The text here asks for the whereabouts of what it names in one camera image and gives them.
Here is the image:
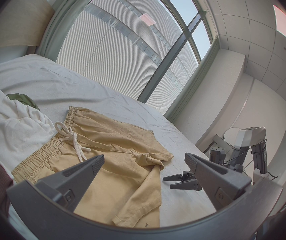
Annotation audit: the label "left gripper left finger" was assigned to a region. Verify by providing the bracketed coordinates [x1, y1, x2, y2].
[36, 155, 105, 212]

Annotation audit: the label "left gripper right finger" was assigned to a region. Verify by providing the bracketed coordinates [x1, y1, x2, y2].
[184, 152, 252, 212]

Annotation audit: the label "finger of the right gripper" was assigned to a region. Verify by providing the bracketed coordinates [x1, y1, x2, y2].
[162, 173, 184, 182]
[170, 180, 198, 191]

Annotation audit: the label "tan shorts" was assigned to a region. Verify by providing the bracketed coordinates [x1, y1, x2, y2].
[11, 106, 174, 228]

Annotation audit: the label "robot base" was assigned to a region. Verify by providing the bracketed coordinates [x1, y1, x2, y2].
[253, 170, 271, 186]

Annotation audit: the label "white garment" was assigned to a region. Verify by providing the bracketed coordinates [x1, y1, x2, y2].
[0, 90, 54, 171]

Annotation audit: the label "bed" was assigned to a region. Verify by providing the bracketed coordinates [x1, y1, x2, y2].
[0, 0, 217, 228]

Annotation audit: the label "green garment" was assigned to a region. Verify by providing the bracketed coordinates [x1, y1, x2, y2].
[5, 93, 40, 111]

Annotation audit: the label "window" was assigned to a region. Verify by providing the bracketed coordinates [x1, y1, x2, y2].
[37, 0, 219, 121]

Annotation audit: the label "square ceiling light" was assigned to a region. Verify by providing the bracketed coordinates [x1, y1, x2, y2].
[273, 5, 286, 46]

